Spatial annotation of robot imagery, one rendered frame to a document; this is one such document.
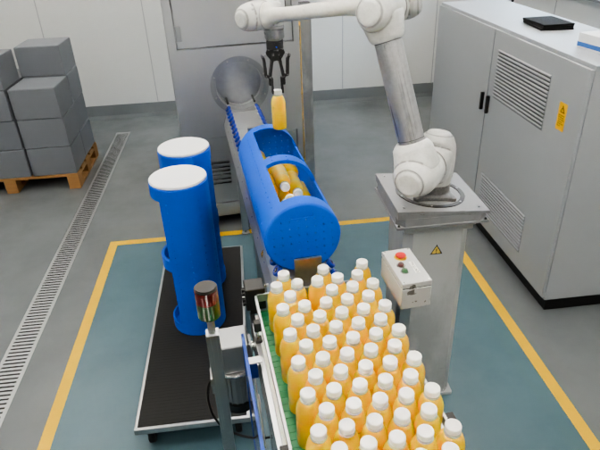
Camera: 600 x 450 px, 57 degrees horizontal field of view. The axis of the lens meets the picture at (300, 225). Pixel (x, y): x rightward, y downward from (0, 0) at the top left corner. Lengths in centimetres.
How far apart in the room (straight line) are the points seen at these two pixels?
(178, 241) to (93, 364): 95
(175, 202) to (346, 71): 480
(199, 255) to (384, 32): 142
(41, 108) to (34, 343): 231
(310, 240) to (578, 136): 161
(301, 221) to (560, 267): 190
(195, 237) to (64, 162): 280
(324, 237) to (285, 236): 15
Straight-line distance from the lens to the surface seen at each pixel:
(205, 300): 151
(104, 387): 318
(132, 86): 716
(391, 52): 206
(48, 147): 537
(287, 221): 196
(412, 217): 224
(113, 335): 349
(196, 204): 268
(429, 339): 270
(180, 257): 280
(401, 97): 207
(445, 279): 250
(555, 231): 333
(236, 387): 205
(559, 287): 357
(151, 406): 279
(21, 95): 526
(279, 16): 230
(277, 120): 260
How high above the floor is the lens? 213
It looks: 30 degrees down
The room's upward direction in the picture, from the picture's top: 2 degrees counter-clockwise
